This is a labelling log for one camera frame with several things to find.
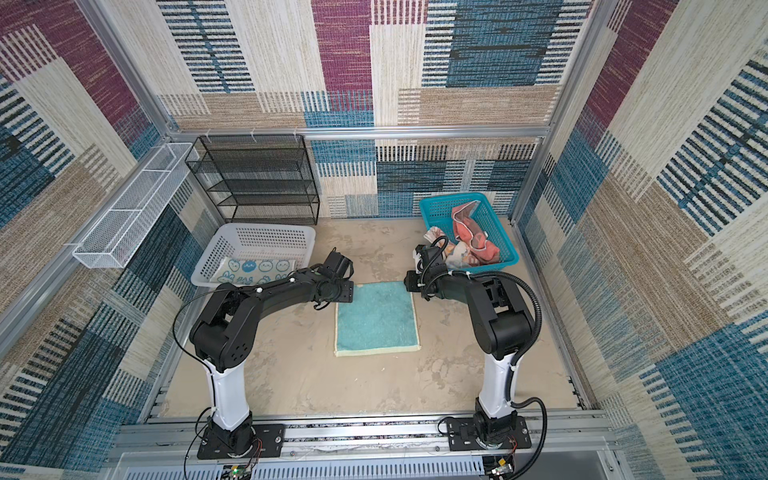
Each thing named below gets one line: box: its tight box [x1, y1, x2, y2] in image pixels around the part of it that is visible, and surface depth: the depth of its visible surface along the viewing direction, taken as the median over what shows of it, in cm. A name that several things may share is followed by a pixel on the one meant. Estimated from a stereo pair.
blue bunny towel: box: [210, 256, 297, 286], surface depth 106 cm
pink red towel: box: [452, 201, 500, 264], surface depth 110 cm
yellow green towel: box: [333, 281, 421, 357], surface depth 94 cm
